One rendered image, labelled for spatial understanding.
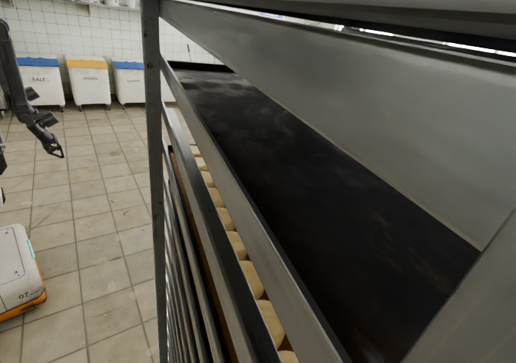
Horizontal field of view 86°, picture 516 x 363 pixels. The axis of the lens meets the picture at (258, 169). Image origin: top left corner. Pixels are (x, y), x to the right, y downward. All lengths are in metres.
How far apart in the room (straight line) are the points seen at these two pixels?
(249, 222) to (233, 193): 0.03
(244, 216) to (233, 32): 0.10
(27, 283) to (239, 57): 2.08
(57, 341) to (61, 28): 4.65
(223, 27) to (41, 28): 5.62
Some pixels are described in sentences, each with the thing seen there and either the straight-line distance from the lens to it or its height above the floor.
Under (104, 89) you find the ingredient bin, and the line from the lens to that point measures 5.32.
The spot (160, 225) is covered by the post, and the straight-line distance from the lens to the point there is 0.78.
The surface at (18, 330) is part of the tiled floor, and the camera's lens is 2.33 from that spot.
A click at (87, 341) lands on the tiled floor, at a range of 2.15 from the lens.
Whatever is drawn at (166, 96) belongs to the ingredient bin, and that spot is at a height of 0.23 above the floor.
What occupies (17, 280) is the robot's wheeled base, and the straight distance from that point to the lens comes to 2.19.
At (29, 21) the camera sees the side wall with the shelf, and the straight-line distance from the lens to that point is 5.79.
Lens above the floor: 1.79
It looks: 29 degrees down
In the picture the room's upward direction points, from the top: 9 degrees clockwise
